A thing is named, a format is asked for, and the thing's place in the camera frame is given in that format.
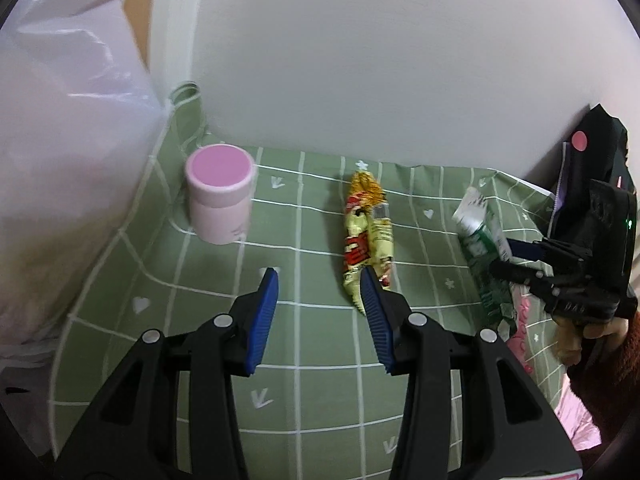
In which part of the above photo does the white plastic bag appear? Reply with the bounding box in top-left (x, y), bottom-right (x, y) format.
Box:
top-left (0, 0), bottom-right (167, 461)

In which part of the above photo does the pink cylindrical container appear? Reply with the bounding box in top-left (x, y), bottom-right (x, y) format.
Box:
top-left (184, 143), bottom-right (258, 246)

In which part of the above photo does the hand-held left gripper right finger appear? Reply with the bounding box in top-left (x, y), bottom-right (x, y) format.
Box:
top-left (360, 266), bottom-right (583, 480)

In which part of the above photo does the black purple bag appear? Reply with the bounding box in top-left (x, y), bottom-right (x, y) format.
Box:
top-left (552, 104), bottom-right (631, 246)

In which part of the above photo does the green grid tablecloth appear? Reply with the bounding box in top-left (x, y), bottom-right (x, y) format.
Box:
top-left (47, 82), bottom-right (566, 480)

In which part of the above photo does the person's right hand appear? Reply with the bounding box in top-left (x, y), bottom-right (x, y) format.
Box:
top-left (552, 310), bottom-right (631, 366)

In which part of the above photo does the yellow snack packet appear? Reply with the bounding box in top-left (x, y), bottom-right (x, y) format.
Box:
top-left (341, 170), bottom-right (396, 317)

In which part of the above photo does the person's right forearm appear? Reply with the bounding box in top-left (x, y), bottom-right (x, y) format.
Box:
top-left (567, 305), bottom-right (640, 441)

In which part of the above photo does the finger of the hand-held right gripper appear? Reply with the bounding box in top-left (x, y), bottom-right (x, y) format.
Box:
top-left (507, 239), bottom-right (551, 263)
top-left (489, 259), bottom-right (556, 292)

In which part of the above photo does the green white packet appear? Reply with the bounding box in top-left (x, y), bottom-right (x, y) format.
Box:
top-left (452, 186), bottom-right (518, 333)

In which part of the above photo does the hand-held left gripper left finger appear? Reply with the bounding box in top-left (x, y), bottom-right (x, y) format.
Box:
top-left (52, 267), bottom-right (280, 480)

